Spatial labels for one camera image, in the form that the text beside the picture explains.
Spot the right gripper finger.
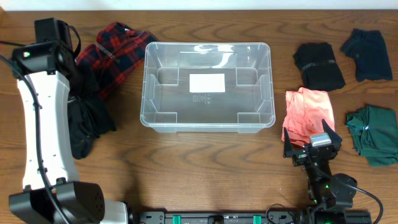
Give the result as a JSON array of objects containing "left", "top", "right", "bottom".
[
  {"left": 283, "top": 135, "right": 294, "bottom": 158},
  {"left": 322, "top": 119, "right": 342, "bottom": 146}
]

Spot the black garment with band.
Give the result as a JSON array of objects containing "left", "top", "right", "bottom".
[{"left": 293, "top": 42, "right": 346, "bottom": 91}]

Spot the dark navy garment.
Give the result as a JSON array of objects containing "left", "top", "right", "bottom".
[{"left": 340, "top": 29, "right": 393, "bottom": 82}]

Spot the red plaid flannel shirt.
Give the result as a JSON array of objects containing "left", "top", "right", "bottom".
[{"left": 76, "top": 22, "right": 158, "bottom": 99}]

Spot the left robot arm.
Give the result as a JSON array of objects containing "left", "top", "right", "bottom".
[{"left": 7, "top": 18, "right": 130, "bottom": 223}]

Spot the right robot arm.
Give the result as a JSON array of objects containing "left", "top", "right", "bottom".
[{"left": 283, "top": 120, "right": 357, "bottom": 223}]

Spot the dark green folded garment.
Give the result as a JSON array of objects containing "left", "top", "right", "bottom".
[{"left": 346, "top": 105, "right": 397, "bottom": 167}]

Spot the coral pink folded shirt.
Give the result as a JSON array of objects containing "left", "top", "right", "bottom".
[{"left": 282, "top": 87, "right": 335, "bottom": 147}]

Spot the clear plastic storage bin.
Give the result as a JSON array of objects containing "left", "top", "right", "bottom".
[{"left": 140, "top": 42, "right": 276, "bottom": 133}]

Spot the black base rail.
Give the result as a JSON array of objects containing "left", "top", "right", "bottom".
[{"left": 129, "top": 211, "right": 373, "bottom": 224}]

